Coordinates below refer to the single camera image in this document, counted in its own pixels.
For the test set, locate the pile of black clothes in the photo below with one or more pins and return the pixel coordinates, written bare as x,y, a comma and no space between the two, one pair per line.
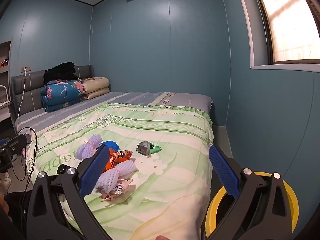
61,71

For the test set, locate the purple foam fruit net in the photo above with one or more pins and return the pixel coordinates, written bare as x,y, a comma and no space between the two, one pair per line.
120,171
85,148

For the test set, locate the grey bed headboard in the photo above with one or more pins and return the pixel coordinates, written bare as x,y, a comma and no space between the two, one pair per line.
27,90

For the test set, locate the green silver snack packet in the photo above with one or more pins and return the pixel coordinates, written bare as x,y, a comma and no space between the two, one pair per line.
147,148

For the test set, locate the window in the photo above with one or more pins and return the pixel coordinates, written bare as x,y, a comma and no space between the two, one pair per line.
287,25

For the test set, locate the striped grey bed sheet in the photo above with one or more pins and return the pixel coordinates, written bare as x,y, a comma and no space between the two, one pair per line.
162,97

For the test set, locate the yellow rimmed trash bin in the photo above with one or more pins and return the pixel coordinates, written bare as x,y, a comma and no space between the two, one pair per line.
291,200

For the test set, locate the wall power socket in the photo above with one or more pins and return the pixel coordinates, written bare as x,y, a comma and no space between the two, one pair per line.
26,68

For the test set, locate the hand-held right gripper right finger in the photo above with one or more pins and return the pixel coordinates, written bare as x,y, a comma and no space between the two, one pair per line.
223,172

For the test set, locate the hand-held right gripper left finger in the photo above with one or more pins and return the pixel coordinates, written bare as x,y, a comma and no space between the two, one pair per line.
93,171

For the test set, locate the person's right hand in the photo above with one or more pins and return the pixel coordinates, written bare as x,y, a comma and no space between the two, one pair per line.
163,238

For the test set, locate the green printed quilt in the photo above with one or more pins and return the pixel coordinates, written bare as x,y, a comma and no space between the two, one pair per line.
162,192

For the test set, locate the blue plastic bag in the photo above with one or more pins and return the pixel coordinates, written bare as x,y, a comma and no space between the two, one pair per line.
111,145

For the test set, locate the beige pillows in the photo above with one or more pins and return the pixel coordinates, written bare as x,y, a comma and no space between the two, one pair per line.
96,87

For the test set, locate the folded blue floral quilt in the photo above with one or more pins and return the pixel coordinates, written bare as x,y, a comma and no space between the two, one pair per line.
62,92

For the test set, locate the white wall shelf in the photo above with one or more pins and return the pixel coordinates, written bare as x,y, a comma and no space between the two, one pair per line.
5,75

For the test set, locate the orange snack wrapper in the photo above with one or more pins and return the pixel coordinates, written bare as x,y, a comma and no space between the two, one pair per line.
113,158

